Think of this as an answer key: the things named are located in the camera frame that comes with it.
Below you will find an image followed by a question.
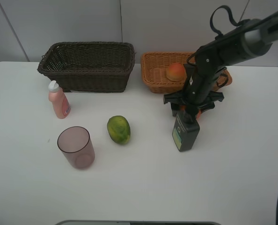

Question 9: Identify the orange tangerine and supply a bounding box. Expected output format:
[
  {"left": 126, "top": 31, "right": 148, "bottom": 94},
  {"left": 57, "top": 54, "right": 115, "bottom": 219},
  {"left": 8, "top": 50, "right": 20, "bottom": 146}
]
[{"left": 180, "top": 105, "right": 202, "bottom": 119}]

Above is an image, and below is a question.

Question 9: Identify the pink bottle white cap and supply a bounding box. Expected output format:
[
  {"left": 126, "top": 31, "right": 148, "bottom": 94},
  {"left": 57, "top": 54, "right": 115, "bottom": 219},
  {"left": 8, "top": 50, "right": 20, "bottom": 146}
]
[{"left": 48, "top": 80, "right": 71, "bottom": 119}]

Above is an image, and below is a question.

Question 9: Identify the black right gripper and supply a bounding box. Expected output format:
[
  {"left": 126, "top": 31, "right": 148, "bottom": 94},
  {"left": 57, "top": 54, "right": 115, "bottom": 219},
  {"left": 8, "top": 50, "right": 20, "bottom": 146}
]
[{"left": 163, "top": 64, "right": 224, "bottom": 117}]

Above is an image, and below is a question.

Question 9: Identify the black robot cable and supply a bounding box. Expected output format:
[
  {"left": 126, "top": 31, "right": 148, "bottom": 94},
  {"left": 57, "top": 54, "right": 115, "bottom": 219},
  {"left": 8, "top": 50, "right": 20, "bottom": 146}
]
[{"left": 210, "top": 5, "right": 244, "bottom": 36}]

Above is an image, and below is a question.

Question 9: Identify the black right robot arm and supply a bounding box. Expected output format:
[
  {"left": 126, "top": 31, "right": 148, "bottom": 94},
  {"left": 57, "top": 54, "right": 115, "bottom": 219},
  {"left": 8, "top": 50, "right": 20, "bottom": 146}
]
[{"left": 163, "top": 5, "right": 278, "bottom": 116}]

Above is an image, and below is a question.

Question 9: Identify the red yellow peach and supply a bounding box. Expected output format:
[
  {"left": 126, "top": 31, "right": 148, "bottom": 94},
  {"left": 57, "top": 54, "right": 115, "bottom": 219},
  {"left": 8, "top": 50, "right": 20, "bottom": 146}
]
[{"left": 166, "top": 63, "right": 186, "bottom": 82}]

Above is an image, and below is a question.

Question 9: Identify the dark green pump bottle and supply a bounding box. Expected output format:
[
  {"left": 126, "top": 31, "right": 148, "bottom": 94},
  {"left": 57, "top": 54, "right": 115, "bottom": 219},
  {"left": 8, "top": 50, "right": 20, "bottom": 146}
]
[{"left": 172, "top": 111, "right": 200, "bottom": 152}]

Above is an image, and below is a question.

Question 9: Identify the dark brown wicker basket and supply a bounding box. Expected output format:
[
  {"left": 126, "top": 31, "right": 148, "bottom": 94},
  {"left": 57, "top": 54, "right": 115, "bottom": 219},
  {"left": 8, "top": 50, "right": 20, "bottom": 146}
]
[{"left": 37, "top": 42, "right": 135, "bottom": 93}]

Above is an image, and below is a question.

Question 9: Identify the translucent purple plastic cup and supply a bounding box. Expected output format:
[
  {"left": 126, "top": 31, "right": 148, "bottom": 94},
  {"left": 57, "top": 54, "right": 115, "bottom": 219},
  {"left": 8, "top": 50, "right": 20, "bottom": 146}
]
[{"left": 57, "top": 126, "right": 95, "bottom": 170}]

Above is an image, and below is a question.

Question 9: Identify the green mango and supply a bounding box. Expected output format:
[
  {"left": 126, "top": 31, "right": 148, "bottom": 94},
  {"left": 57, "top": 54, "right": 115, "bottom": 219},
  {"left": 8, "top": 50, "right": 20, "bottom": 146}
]
[{"left": 107, "top": 115, "right": 131, "bottom": 145}]

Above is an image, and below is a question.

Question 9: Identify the light brown wicker basket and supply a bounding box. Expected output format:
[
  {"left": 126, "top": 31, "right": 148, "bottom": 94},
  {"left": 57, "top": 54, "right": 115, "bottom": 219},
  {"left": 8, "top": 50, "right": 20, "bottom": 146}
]
[{"left": 140, "top": 52, "right": 233, "bottom": 95}]

